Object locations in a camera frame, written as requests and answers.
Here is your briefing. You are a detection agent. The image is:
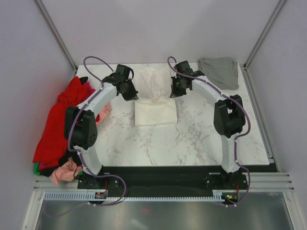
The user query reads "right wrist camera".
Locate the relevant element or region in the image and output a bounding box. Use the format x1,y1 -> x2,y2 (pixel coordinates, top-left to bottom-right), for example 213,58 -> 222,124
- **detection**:
175,60 -> 193,75

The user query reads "left aluminium frame post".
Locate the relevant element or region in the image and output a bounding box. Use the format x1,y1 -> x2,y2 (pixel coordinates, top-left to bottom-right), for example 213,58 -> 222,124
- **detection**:
33,0 -> 78,74

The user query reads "light pink t shirt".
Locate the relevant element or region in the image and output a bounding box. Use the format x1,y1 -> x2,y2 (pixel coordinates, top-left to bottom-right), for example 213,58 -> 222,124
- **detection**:
49,103 -> 111,185

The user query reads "magenta t shirt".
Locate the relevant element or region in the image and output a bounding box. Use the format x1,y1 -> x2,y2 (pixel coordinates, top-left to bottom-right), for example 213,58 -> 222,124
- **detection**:
83,81 -> 95,97

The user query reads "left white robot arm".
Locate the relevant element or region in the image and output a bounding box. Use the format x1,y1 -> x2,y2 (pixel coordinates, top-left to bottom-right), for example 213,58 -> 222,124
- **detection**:
64,64 -> 138,189

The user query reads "folded grey t shirt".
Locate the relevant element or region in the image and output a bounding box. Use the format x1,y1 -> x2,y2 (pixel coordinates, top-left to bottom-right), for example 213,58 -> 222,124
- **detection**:
197,57 -> 239,90

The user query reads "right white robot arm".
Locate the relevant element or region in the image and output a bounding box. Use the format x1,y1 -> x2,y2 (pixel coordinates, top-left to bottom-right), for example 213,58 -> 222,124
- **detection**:
167,61 -> 250,189

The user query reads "aluminium frame post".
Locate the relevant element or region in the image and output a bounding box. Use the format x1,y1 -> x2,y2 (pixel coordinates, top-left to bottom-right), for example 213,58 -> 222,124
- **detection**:
243,0 -> 288,70
33,0 -> 78,74

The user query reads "white coca-cola t shirt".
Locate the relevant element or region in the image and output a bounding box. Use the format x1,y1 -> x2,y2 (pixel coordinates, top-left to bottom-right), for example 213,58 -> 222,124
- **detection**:
133,65 -> 178,127

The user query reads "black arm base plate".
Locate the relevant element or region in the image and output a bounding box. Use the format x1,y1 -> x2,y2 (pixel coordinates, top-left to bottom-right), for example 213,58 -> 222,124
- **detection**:
76,164 -> 249,198

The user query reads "red t shirt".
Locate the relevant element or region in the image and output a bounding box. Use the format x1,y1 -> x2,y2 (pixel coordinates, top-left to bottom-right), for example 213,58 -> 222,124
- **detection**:
33,77 -> 87,167

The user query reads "black t shirt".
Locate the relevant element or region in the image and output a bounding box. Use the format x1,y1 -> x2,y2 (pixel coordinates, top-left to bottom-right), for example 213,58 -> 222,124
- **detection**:
33,77 -> 92,177

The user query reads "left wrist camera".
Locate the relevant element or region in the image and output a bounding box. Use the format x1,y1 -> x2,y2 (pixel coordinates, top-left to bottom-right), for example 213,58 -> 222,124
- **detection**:
115,64 -> 131,77

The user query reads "green t shirt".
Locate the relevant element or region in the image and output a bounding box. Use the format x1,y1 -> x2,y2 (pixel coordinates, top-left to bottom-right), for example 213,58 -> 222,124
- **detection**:
33,162 -> 40,175

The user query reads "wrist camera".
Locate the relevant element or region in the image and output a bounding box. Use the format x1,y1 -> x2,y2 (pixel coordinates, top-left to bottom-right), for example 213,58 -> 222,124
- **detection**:
175,60 -> 193,75
115,64 -> 131,77

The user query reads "white slotted cable duct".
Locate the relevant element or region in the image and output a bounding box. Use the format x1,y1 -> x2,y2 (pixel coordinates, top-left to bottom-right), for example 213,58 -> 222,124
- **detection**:
44,191 -> 225,202

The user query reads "right aluminium frame post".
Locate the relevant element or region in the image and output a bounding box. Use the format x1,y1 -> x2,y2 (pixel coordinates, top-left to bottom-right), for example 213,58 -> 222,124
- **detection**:
243,0 -> 288,70

